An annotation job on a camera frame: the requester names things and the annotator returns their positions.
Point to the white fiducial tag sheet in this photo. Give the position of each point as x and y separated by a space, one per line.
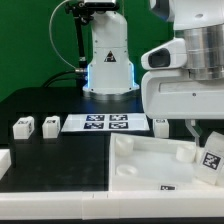
106 122

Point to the white square tabletop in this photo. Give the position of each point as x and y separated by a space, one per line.
138 163

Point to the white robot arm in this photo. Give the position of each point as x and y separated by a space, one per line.
199 22

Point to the white left fence block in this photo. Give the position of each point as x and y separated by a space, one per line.
5 161

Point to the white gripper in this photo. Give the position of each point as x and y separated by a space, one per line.
169 92

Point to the white front fence bar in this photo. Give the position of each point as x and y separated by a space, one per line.
112 205

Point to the black camera stand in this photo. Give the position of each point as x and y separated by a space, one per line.
82 11

